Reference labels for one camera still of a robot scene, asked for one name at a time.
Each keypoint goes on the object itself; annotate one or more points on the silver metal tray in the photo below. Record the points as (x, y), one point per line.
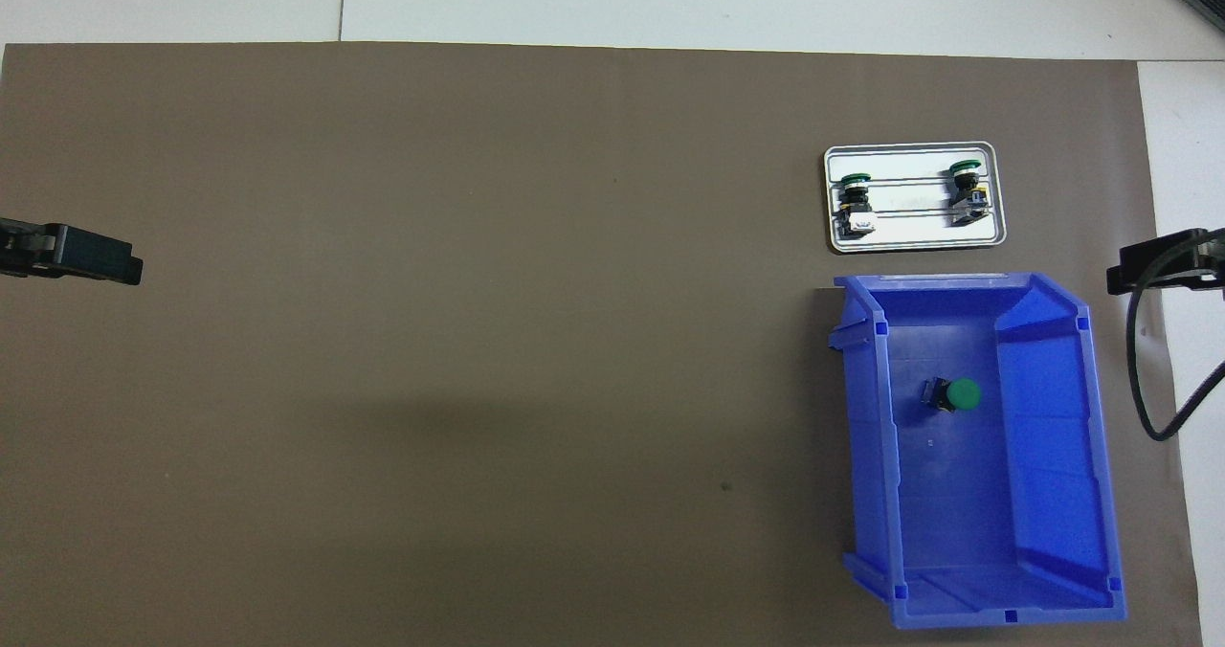
(914, 231)

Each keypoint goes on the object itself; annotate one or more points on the brown table mat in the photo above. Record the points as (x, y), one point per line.
(478, 293)

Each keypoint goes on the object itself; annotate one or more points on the blue plastic storage bin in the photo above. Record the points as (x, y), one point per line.
(1034, 494)

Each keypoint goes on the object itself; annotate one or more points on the green push button switch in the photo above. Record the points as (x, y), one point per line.
(855, 202)
(967, 190)
(962, 395)

